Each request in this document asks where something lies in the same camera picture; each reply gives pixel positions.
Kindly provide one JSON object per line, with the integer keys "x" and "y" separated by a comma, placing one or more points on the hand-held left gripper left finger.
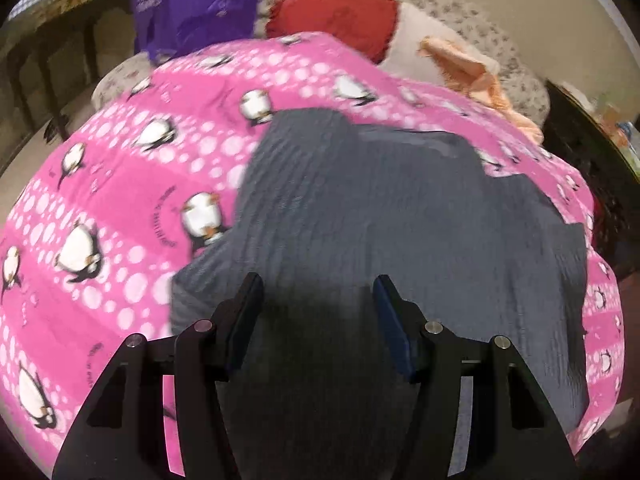
{"x": 240, "y": 320}

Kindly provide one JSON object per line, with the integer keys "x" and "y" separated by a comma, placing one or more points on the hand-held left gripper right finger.
{"x": 395, "y": 330}

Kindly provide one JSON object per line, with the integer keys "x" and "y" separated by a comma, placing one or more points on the grey pinstriped suit jacket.
{"x": 375, "y": 210}

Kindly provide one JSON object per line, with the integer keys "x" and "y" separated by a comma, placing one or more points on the pink penguin print blanket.
{"x": 125, "y": 160}

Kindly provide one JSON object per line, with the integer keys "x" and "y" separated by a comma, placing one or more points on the dark carved wooden cabinet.
{"x": 590, "y": 160}

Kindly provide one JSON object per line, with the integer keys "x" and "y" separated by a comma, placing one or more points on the peach fringed cloth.
{"x": 470, "y": 70}

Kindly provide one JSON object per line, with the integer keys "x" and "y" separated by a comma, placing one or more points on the floral bed quilt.
{"x": 500, "y": 45}

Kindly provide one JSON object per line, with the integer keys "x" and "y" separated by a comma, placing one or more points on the purple tote bag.
{"x": 200, "y": 5}

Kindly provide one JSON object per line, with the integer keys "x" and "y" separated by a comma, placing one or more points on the red ruffled pillow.
{"x": 340, "y": 15}

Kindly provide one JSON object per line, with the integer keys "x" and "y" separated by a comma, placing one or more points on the dark wooden side table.
{"x": 65, "y": 25}

